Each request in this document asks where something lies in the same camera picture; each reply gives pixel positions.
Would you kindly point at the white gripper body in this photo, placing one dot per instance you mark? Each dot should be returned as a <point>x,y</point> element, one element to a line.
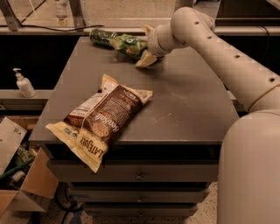
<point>154,44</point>

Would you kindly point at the green rice chip bag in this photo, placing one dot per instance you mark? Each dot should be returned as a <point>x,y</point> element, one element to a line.
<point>130,46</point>

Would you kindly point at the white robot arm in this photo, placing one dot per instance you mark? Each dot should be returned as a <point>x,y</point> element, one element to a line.
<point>249,167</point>

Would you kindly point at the green soda can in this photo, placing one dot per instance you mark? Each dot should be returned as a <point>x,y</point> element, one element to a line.
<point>101,38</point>

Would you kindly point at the brown sea salt chip bag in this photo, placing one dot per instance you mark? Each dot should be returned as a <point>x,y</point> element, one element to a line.
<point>91,128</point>

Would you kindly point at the clear plastic bottle background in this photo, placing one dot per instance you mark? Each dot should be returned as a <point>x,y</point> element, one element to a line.
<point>61,12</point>

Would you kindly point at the grey drawer cabinet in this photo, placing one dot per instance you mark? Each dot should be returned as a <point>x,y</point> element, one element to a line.
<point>166,158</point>

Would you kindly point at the white pump lotion bottle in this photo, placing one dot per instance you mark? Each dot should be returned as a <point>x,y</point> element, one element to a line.
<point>23,84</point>

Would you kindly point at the open cardboard box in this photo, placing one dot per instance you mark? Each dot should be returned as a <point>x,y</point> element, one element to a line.
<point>26,183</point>

